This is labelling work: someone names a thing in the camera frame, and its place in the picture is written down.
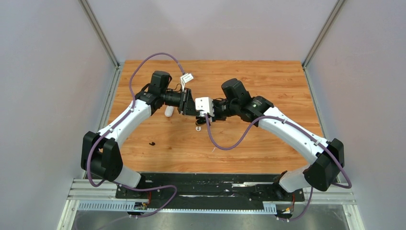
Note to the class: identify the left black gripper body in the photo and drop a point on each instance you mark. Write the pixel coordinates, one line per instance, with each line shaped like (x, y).
(182, 108)

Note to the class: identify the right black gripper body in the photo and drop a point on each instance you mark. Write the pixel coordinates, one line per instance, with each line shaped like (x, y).
(221, 110)

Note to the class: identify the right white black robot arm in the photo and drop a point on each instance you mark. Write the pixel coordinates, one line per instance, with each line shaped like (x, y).
(325, 159)

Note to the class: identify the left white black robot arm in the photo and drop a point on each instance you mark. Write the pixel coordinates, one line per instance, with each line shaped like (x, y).
(101, 150)

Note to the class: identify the white earbud charging case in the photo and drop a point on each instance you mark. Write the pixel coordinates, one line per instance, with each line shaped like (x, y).
(169, 111)

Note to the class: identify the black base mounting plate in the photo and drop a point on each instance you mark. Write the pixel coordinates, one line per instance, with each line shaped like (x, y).
(216, 191)

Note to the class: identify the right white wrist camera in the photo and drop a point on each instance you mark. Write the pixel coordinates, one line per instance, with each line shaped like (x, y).
(204, 105)

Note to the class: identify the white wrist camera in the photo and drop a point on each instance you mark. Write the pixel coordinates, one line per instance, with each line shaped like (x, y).
(185, 78)
(204, 105)

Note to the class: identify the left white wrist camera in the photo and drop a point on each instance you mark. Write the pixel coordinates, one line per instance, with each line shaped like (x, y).
(185, 78)

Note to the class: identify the left aluminium frame post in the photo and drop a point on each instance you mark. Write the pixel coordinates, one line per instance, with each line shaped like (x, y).
(99, 32)

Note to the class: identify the aluminium frame post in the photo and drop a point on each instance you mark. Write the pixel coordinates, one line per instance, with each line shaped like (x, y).
(99, 32)
(323, 32)

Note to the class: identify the right aluminium frame post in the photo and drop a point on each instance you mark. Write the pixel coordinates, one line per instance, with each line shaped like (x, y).
(323, 32)

